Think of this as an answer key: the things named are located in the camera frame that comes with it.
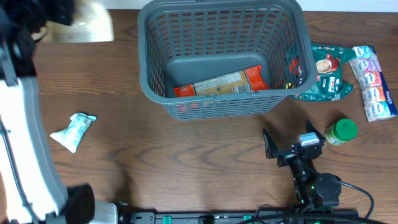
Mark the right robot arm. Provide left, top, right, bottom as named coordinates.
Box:
left=262, top=120, right=341, bottom=212

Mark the grey plastic basket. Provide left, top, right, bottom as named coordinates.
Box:
left=137, top=0, right=317, bottom=120

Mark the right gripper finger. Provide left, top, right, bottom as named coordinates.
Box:
left=305, top=119, right=325, bottom=144
left=262, top=128, right=279, bottom=159

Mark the beige paper pouch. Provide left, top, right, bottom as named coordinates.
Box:
left=32, top=0, right=114, bottom=43

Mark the right black cable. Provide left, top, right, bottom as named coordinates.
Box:
left=334, top=179, right=375, bottom=218

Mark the tissue pack multipack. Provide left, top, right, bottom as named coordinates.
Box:
left=349, top=45, right=397, bottom=122

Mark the left black cable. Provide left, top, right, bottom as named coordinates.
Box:
left=0, top=119, right=41, bottom=224

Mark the green coffee bag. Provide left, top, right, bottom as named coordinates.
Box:
left=291, top=44, right=356, bottom=102

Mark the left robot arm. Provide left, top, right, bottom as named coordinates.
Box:
left=1, top=1, right=118, bottom=223

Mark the black cable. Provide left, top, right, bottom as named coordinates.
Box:
left=334, top=179, right=375, bottom=218
left=0, top=119, right=41, bottom=224

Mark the light blue wipes packet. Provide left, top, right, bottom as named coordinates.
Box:
left=50, top=113, right=97, bottom=153

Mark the green lid jar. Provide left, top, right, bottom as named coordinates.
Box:
left=325, top=118, right=358, bottom=146

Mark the orange pasta package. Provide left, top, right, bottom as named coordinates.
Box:
left=174, top=65, right=270, bottom=97

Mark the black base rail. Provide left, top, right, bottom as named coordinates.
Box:
left=118, top=210, right=360, bottom=224

